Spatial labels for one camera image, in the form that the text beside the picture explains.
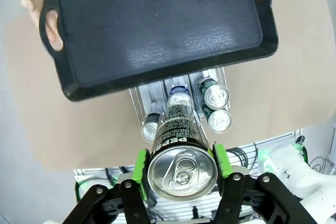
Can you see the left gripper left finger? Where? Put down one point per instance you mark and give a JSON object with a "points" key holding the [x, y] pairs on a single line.
{"points": [[123, 203]]}

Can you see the black Pepsi can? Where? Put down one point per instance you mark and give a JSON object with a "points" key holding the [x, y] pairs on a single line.
{"points": [[181, 134], [150, 130]]}

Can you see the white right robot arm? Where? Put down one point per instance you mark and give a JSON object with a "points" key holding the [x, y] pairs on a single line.
{"points": [[302, 176]]}

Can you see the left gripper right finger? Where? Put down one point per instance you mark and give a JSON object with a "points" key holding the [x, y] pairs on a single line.
{"points": [[244, 200]]}

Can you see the black plastic serving tray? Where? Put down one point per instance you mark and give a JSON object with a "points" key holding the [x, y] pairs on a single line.
{"points": [[157, 24]]}

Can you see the white can dispenser rack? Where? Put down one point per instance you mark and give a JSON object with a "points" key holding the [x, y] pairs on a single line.
{"points": [[149, 98]]}

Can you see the person's right hand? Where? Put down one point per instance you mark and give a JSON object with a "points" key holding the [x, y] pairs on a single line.
{"points": [[30, 1]]}

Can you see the blue Pocari Sweat can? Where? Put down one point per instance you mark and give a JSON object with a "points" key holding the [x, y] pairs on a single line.
{"points": [[178, 97]]}

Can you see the white slotted mounting board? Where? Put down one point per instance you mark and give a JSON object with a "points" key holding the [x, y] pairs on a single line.
{"points": [[168, 208]]}

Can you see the green Chilsung cider can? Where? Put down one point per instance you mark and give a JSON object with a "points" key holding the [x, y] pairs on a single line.
{"points": [[220, 121], [216, 97]]}

